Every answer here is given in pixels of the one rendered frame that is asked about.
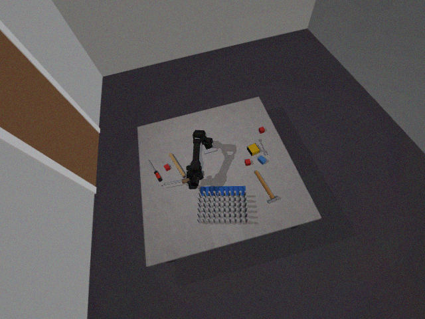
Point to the red-handled screwdriver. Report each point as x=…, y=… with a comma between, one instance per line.
x=157, y=175

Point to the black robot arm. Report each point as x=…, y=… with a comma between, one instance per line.
x=195, y=166

